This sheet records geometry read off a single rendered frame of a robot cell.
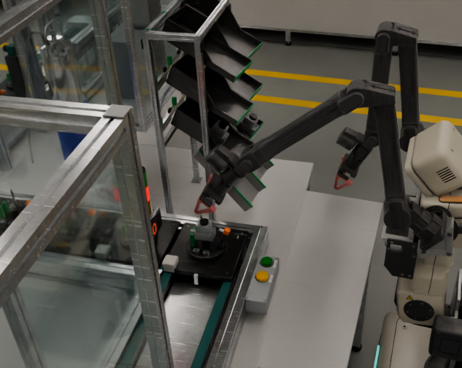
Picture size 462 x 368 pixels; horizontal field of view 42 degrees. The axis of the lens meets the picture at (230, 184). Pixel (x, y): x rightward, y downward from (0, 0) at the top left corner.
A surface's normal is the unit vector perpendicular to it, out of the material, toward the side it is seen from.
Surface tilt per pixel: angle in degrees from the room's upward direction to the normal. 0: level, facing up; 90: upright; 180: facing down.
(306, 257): 0
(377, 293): 0
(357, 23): 90
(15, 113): 90
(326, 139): 0
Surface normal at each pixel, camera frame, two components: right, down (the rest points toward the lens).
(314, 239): -0.04, -0.80
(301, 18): -0.33, 0.57
